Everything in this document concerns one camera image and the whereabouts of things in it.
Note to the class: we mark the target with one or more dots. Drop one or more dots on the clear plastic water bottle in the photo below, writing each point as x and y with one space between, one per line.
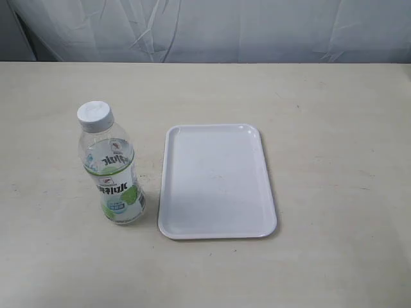
107 155

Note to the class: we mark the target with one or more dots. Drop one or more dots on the white plastic tray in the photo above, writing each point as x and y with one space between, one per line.
215 184

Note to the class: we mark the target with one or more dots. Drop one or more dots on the white fabric curtain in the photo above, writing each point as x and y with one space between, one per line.
215 31

